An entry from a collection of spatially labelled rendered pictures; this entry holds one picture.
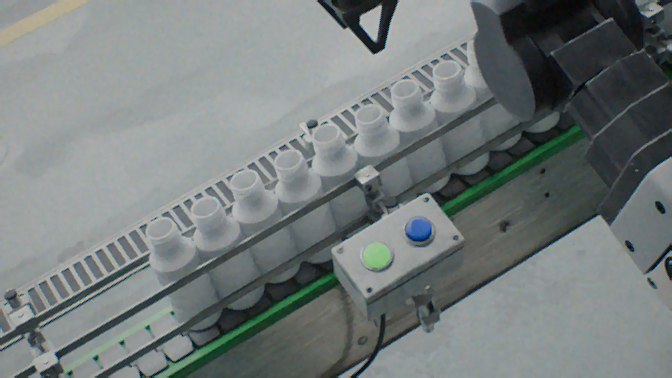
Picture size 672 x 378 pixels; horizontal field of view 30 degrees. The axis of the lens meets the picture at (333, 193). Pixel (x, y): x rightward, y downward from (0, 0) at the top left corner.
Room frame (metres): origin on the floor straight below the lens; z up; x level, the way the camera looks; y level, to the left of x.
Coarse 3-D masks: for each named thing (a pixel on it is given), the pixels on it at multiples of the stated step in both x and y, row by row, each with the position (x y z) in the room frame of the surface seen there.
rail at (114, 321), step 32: (448, 128) 1.24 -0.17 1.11; (512, 128) 1.27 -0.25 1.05; (384, 160) 1.21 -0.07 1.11; (416, 192) 1.22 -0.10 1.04; (288, 224) 1.17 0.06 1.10; (352, 224) 1.19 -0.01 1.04; (224, 256) 1.14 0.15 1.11; (96, 288) 1.17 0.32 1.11; (256, 288) 1.15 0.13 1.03; (32, 320) 1.14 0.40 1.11; (192, 320) 1.12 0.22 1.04; (64, 352) 1.08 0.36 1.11
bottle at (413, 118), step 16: (400, 96) 1.29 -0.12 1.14; (416, 96) 1.26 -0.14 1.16; (400, 112) 1.26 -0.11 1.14; (416, 112) 1.25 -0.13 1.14; (432, 112) 1.26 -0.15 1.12; (400, 128) 1.25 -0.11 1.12; (416, 128) 1.24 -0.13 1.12; (432, 128) 1.25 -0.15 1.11; (432, 144) 1.25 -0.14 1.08; (416, 160) 1.25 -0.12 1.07; (432, 160) 1.24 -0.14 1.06; (416, 176) 1.25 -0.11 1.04; (448, 176) 1.25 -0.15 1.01; (432, 192) 1.24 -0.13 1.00
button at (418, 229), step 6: (408, 222) 1.08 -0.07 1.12; (414, 222) 1.08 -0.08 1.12; (420, 222) 1.08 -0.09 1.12; (426, 222) 1.08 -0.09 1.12; (408, 228) 1.07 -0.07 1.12; (414, 228) 1.07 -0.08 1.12; (420, 228) 1.07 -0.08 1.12; (426, 228) 1.07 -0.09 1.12; (408, 234) 1.07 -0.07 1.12; (414, 234) 1.06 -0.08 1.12; (420, 234) 1.06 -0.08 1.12; (426, 234) 1.06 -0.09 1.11; (414, 240) 1.06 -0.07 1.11; (420, 240) 1.06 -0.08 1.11
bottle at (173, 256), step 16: (160, 224) 1.18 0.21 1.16; (160, 240) 1.15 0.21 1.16; (176, 240) 1.16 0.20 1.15; (192, 240) 1.18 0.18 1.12; (160, 256) 1.15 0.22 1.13; (176, 256) 1.15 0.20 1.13; (192, 256) 1.15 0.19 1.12; (160, 272) 1.14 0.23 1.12; (176, 272) 1.14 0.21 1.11; (192, 288) 1.14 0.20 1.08; (208, 288) 1.15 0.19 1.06; (176, 304) 1.14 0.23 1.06; (192, 304) 1.14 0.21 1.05; (208, 304) 1.14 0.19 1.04; (208, 320) 1.14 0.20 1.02
